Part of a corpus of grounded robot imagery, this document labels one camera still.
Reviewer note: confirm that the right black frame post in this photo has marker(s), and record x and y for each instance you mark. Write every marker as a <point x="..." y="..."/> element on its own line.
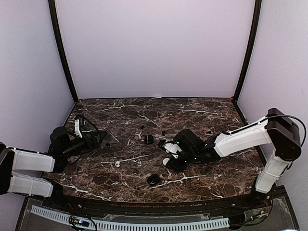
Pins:
<point x="249" y="50"/>

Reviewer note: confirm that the black front frame rail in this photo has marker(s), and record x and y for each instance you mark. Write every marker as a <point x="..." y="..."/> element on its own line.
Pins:
<point x="274" y="213"/>

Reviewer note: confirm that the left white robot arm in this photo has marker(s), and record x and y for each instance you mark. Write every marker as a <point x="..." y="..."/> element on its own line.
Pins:
<point x="14" y="162"/>

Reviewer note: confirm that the left black frame post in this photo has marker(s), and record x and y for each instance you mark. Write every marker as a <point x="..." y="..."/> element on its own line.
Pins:
<point x="61" y="51"/>

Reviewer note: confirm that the white slotted cable duct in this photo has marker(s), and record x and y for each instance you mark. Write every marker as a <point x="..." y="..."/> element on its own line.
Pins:
<point x="101" y="225"/>

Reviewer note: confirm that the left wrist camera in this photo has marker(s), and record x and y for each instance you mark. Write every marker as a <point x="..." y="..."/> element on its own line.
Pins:
<point x="77" y="130"/>

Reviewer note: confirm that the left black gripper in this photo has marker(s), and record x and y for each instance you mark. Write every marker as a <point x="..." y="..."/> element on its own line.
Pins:
<point x="95" y="144"/>

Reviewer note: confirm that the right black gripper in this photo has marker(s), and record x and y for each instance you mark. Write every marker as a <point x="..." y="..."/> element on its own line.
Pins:
<point x="174" y="166"/>

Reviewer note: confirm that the black closed charging case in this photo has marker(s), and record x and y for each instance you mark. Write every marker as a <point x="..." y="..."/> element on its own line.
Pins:
<point x="153" y="179"/>

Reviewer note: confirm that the black frame post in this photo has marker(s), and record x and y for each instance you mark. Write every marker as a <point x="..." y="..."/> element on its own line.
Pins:
<point x="249" y="50"/>
<point x="61" y="51"/>

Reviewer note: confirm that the black open charging case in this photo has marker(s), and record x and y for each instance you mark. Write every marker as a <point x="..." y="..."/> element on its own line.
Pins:
<point x="148" y="139"/>

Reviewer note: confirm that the white earbud charging case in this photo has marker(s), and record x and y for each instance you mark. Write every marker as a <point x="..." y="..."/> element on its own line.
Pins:
<point x="165" y="161"/>

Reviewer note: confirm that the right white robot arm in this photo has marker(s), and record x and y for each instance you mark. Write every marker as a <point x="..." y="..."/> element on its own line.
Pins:
<point x="275" y="128"/>

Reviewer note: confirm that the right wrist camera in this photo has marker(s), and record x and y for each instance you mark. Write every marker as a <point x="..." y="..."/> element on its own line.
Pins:
<point x="172" y="148"/>

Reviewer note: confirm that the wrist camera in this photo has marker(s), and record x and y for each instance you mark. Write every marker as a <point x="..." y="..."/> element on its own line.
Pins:
<point x="172" y="148"/>
<point x="77" y="130"/>

